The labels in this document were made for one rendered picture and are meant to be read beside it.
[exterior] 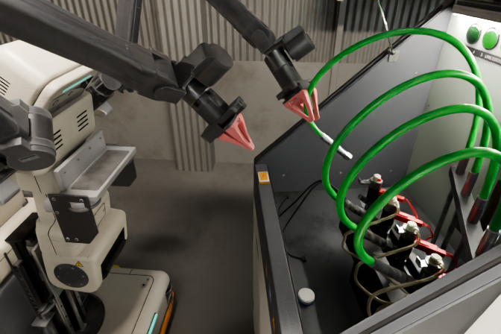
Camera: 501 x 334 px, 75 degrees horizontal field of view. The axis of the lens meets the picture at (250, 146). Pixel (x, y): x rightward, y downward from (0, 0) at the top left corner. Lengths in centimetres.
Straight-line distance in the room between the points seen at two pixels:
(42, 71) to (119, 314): 107
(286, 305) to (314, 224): 39
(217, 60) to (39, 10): 27
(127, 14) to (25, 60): 32
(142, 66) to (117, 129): 248
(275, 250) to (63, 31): 60
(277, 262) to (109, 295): 103
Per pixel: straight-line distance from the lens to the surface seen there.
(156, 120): 284
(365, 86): 105
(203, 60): 60
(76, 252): 109
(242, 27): 87
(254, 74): 252
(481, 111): 61
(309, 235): 101
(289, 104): 82
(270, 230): 84
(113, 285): 169
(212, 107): 65
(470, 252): 70
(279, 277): 75
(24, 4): 51
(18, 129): 68
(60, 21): 52
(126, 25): 103
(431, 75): 64
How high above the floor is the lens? 153
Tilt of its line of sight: 29 degrees down
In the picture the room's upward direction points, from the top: straight up
